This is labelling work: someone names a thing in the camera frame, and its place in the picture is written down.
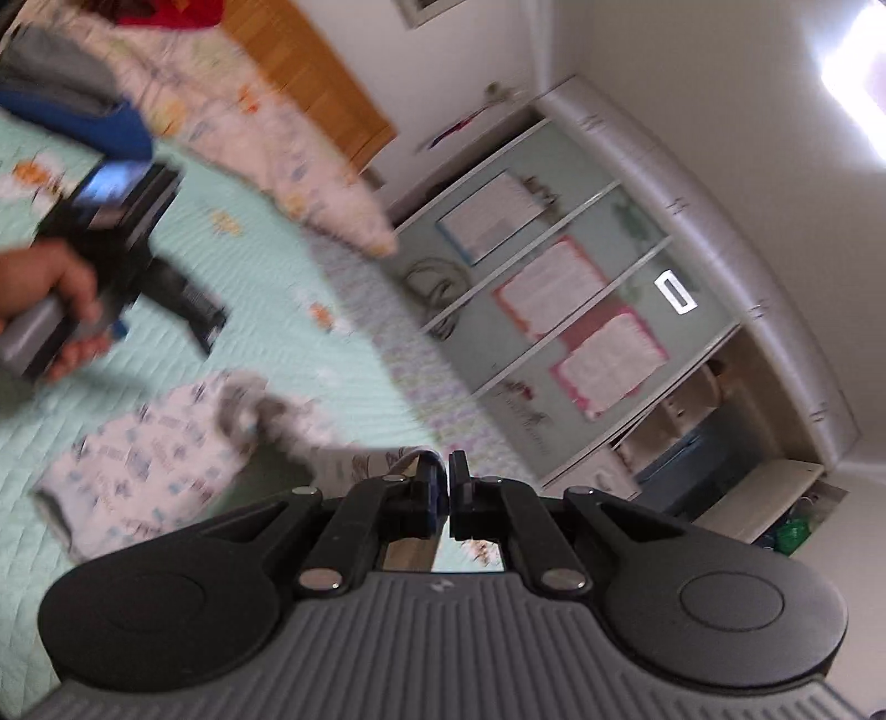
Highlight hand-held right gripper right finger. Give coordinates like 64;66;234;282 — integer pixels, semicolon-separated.
449;450;693;596

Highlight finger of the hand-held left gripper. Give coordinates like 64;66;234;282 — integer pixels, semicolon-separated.
138;258;228;357

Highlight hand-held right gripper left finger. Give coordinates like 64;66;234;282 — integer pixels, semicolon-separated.
190;450;447;598

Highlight white motorcycle-print shirt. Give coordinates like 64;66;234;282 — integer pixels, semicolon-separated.
31;370;444;562

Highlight person's left hand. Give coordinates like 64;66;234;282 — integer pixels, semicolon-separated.
0;242;113;383

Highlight blue cloth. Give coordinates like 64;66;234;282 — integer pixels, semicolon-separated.
0;83;153;163

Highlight grey cloth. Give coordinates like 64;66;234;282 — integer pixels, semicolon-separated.
0;24;122;105

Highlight floral pillow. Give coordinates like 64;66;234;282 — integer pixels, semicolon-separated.
104;14;399;257

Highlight pink-bordered poster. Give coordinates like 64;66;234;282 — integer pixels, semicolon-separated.
552;310;671;422

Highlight grey coiled hoop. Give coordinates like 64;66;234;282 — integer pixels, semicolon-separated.
401;256;478;340

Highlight red cloth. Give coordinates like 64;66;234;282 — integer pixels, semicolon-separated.
117;0;226;32

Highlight orange-bordered poster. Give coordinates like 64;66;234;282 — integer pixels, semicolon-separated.
493;235;614;343

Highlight wooden headboard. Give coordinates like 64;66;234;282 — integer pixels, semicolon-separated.
221;0;397;174

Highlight blue-bordered poster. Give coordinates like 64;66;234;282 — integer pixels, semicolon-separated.
436;169;551;268

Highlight green bag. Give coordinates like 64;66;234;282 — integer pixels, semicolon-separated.
771;516;811;555

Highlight pale sliding-door wardrobe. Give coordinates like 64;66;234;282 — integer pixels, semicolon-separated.
377;73;863;548

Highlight framed photo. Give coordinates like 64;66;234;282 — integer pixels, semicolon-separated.
391;0;472;29

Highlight ceiling light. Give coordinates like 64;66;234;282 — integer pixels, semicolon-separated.
817;0;886;167

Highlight tasselled wall ornament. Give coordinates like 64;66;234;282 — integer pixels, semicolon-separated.
415;79;527;153

